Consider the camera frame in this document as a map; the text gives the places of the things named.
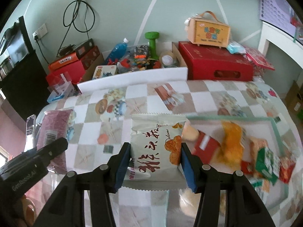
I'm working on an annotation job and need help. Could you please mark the checkered patterned tablecloth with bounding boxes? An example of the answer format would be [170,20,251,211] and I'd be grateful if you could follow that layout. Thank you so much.
[29,80,302,226]

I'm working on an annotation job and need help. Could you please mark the clear round bun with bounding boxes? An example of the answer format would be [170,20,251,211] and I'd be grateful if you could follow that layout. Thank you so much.
[179,188,201,218]

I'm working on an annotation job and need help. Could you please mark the green popcorn snack bag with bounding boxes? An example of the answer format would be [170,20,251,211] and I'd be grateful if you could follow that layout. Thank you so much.
[249,178,270,204]

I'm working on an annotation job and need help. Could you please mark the blue wet wipes pack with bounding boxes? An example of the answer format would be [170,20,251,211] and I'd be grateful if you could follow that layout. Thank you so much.
[227,41,246,54]

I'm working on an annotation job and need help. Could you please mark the orange egg roll bag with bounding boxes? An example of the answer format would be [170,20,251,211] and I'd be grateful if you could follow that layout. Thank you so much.
[250,136,268,163]

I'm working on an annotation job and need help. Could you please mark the red chip packet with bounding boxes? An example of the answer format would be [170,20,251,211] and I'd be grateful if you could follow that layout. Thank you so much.
[279,156,296,184]

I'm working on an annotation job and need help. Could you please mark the white rice cracker bag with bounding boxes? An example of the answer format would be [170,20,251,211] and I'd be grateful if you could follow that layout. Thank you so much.
[123,113,186,191]

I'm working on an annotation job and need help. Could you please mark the black wall cable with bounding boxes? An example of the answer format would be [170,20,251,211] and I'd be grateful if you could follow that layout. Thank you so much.
[56,0,96,58]

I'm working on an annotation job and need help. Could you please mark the orange yellow snack bag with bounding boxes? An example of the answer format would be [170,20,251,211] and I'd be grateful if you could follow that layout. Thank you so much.
[216,120,246,168]

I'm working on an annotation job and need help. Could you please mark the blue liquid plastic bottle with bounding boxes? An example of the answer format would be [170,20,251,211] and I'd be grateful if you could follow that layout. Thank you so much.
[105,38,129,65]

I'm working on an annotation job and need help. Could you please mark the red boxy snack pack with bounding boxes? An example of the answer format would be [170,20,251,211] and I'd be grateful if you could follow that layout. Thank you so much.
[192,131,220,164]

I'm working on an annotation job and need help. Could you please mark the large red gift box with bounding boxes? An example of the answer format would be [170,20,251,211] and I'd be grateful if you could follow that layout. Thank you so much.
[178,41,254,82]

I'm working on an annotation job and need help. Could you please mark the stacked red orange boxes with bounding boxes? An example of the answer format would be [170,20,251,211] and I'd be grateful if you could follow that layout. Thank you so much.
[46,38,100,86]

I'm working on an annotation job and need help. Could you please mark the small red candy packet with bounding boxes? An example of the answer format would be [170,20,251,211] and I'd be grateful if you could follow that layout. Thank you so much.
[240,160,253,175]

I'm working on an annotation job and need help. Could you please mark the peach jelly cup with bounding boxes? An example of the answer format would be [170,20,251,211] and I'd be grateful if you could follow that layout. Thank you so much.
[181,121,199,141]

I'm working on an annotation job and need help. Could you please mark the cardboard box of toys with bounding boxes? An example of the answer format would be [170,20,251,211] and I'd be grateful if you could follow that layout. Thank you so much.
[80,42,187,82]

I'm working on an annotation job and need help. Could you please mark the white desk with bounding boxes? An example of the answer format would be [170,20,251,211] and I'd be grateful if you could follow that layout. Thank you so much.
[258,21,303,95]

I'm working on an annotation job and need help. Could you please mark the purple perforated board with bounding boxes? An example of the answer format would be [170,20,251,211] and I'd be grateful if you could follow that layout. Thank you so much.
[259,0,296,36]

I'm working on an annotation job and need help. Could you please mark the white wall socket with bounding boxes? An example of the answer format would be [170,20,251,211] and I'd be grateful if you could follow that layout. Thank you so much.
[32,23,48,40]

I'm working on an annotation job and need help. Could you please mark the teal rimmed white tray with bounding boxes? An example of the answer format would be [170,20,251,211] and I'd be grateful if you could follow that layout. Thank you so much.
[187,116,289,208]

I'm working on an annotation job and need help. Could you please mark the orange handled gift box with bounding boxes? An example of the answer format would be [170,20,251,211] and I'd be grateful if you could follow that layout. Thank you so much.
[184,11,231,48]

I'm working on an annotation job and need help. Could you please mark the clear acrylic phone stand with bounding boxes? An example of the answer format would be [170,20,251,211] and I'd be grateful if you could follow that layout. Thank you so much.
[24,114,36,152]

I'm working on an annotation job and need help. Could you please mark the pink snack packet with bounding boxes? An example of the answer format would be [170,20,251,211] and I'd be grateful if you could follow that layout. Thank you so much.
[37,109,73,174]

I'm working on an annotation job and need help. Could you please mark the green dumbbell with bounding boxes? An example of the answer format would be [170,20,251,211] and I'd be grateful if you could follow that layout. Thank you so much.
[145,31,160,60]

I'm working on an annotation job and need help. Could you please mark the white foam board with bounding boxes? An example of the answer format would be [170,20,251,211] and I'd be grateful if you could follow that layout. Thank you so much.
[77,67,188,94]

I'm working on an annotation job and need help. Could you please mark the green white biscuit pack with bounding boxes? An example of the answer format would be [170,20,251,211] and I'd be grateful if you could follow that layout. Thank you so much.
[255,147,280,185]

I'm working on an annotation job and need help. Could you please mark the clear plastic box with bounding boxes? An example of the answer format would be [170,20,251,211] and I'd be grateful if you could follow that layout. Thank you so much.
[46,72,78,103]

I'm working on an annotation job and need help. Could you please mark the red patterned tin box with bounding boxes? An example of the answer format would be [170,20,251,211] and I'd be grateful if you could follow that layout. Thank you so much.
[244,46,275,77]

